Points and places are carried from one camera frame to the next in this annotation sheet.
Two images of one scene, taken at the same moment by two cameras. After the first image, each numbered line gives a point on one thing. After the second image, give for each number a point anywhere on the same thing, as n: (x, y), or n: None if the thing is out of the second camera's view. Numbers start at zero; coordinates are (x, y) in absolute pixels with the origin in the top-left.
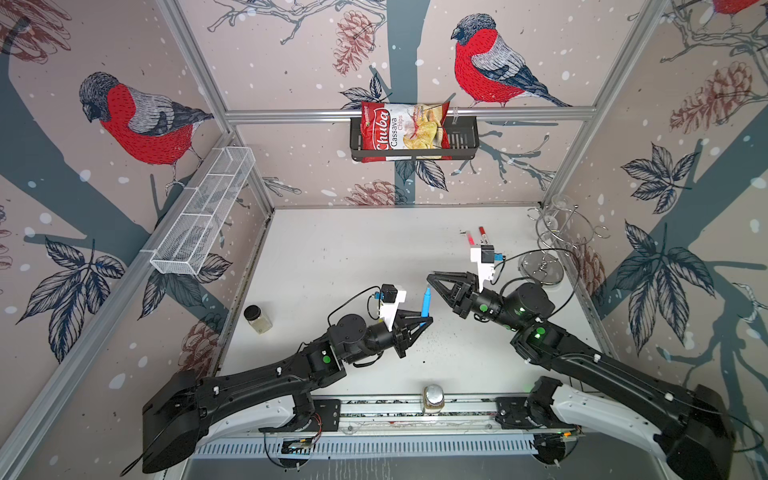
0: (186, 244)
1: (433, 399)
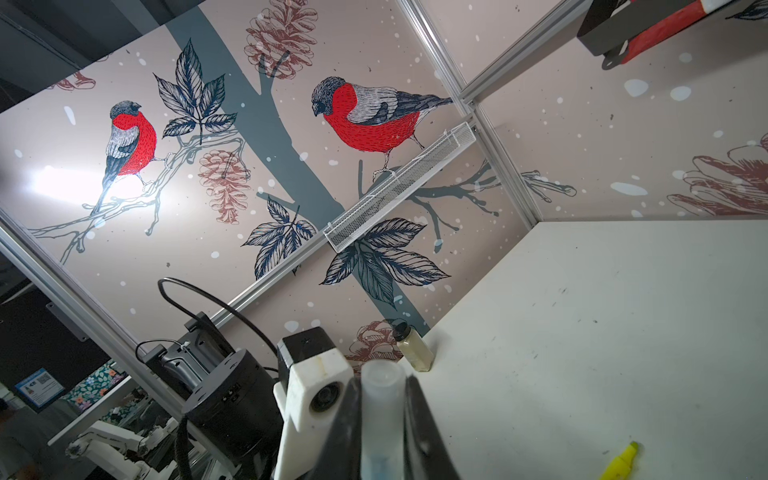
0: (361, 214)
1: None
